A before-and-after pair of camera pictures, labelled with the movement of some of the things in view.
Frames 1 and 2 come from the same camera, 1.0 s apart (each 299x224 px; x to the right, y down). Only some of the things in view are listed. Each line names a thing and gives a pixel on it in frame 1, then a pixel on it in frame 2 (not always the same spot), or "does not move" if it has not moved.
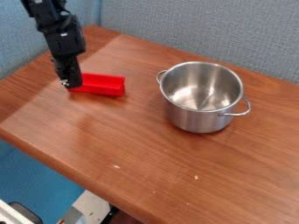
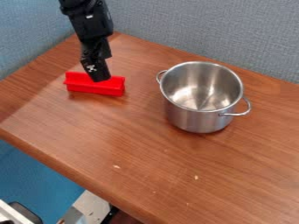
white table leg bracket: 89,210 does not move
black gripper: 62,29 to 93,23
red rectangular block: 102,84 does not move
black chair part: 26,213 does not move
